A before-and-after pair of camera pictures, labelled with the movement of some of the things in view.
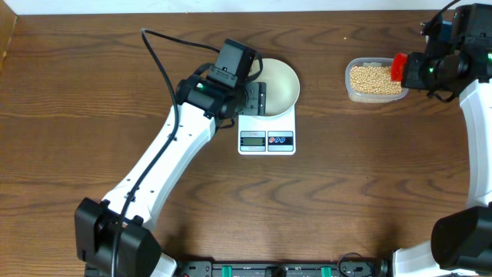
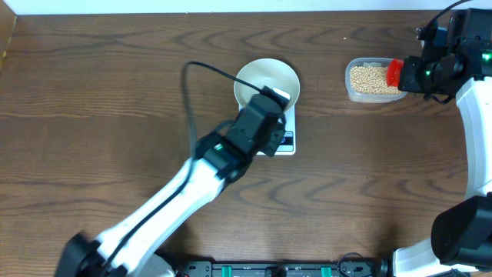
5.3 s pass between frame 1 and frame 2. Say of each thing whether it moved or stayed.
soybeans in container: stayed
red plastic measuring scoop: moved
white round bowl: stayed
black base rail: stayed
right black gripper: stayed
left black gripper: moved
